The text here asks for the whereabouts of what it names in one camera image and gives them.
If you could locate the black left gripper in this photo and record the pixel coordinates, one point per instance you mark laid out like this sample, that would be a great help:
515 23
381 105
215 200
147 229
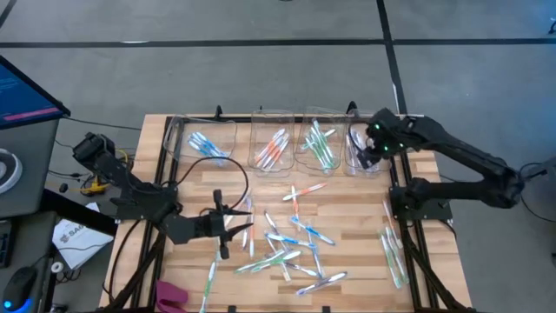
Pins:
217 224

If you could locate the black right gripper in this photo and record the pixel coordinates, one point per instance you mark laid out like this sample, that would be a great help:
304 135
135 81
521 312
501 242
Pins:
386 135

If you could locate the green toothbrush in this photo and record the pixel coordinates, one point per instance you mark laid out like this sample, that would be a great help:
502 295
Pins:
260 261
218 254
209 282
399 256
323 135
320 135
282 258
319 158
316 148
390 256
330 156

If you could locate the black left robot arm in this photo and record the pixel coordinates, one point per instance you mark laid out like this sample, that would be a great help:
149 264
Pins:
130 187

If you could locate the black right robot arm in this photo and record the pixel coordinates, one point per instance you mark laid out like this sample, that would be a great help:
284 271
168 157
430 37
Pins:
469 156

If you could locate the white label strip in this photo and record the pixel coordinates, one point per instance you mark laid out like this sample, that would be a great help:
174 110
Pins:
416 115

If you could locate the clear plastic bin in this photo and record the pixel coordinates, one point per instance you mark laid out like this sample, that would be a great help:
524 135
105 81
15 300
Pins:
174 139
271 119
304 165
347 169

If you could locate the magenta cloth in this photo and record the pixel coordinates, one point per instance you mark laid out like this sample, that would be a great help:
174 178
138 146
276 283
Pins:
169 297

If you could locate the yellow clamp tool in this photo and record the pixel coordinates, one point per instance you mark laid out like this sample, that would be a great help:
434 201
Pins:
93 188

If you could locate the white printed booklet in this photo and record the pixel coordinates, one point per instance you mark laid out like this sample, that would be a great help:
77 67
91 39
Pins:
80 243

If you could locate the black desk beam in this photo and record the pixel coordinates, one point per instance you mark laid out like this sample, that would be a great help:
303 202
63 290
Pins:
78 213

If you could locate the grey stand foot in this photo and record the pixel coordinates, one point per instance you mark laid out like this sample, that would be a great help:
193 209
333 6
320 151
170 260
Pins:
543 169

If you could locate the black knob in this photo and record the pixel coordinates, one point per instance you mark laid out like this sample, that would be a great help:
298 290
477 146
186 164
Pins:
64 188

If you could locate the white tape roll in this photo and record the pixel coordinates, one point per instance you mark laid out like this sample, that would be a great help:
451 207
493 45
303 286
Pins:
53 267

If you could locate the grey desk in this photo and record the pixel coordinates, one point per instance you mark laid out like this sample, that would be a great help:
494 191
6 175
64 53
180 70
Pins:
35 165

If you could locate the black computer mouse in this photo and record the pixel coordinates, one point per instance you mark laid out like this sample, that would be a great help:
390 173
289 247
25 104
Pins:
19 287

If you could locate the white round device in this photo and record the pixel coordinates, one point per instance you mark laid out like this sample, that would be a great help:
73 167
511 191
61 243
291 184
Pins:
11 174

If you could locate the black keyboard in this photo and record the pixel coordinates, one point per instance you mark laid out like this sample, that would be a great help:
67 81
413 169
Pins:
5 243

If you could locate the computer monitor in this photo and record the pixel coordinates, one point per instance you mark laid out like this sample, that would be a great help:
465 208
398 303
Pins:
21 100

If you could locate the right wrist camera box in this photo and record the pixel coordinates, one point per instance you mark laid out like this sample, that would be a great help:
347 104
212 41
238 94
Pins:
369 160

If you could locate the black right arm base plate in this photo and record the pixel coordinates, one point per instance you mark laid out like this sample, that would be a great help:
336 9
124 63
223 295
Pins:
434 214

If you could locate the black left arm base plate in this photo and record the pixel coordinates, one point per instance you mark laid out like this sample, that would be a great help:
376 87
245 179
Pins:
126 213

